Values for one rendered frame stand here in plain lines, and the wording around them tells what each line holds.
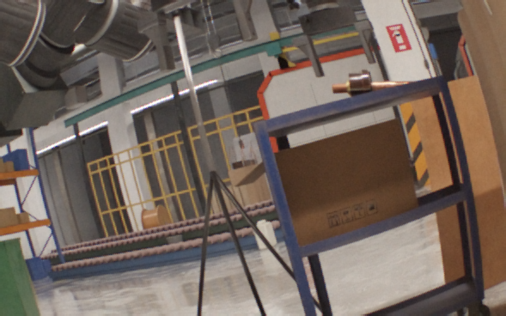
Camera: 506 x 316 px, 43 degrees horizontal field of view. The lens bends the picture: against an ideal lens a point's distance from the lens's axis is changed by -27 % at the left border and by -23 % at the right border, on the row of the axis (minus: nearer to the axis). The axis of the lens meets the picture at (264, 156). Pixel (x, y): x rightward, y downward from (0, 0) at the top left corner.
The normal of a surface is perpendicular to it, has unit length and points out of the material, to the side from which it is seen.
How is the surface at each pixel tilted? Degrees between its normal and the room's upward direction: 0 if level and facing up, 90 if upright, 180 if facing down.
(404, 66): 90
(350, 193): 90
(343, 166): 90
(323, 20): 90
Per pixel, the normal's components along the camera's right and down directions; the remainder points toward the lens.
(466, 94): -0.23, 0.03
